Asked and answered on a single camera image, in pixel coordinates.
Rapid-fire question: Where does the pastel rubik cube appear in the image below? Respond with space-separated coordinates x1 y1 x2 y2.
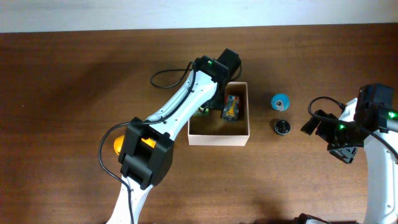
193 107 209 116

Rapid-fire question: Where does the blue white egg toy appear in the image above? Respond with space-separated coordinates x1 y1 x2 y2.
271 93 290 111

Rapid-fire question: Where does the black round disc toy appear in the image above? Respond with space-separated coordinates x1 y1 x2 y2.
274 119 291 136

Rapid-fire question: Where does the yellow submarine toy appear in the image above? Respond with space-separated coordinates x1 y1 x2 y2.
113 135 157 155

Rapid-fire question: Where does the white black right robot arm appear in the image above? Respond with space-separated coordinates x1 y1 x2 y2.
301 83 397 223

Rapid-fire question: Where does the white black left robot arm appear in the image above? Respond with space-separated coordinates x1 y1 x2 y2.
105 56 242 223

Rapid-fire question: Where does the beige cardboard box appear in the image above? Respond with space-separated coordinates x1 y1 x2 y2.
188 82 250 146

